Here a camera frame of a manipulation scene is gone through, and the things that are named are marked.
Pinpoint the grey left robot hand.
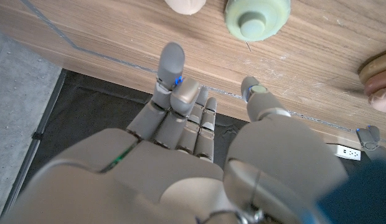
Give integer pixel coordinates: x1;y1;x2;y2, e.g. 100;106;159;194
355;125;386;162

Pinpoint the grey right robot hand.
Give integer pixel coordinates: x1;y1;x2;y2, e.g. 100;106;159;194
0;42;349;224

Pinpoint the light pink ring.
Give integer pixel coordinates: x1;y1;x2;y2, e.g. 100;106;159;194
368;85;386;114

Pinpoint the coral red ring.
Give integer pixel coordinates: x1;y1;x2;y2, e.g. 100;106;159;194
363;68;386;97

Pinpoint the sage green ring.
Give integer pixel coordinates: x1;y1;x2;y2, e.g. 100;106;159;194
224;0;292;42

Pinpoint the white power strip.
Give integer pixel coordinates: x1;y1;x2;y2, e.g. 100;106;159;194
326;143;362;161

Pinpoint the blue right wrist connector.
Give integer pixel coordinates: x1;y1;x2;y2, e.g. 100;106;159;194
316;161;386;224

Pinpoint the large orange ring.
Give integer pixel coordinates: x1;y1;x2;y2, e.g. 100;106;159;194
358;58;386;85

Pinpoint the small beige ring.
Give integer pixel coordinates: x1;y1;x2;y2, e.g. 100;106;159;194
164;0;207;16

